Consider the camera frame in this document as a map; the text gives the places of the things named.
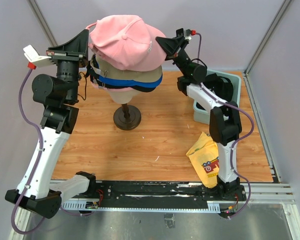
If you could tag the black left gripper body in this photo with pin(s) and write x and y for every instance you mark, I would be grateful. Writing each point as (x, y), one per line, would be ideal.
(67, 66)

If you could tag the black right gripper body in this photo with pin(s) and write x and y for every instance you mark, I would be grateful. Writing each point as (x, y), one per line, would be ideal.
(182, 58)

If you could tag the blue cap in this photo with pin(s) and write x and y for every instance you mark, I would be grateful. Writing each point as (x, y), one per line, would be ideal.
(107, 76)

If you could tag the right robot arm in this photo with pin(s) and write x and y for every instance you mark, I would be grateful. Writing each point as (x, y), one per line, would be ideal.
(224, 116)

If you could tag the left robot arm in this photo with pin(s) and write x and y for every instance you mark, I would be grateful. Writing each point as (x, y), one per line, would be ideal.
(58, 94)

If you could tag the light teal plastic bin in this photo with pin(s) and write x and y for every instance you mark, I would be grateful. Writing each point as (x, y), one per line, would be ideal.
(202, 115)

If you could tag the cream mannequin head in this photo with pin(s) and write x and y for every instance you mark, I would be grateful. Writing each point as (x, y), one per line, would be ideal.
(123, 97)

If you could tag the yellow printed cloth hat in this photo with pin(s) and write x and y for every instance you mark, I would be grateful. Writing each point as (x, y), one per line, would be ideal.
(204, 158)

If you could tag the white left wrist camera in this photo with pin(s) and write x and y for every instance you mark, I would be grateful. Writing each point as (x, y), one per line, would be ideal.
(34, 58)

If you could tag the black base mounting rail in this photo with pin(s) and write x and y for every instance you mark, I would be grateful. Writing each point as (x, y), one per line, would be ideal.
(161, 190)

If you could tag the white cable duct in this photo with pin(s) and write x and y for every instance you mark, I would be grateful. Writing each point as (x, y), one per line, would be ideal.
(141, 205)

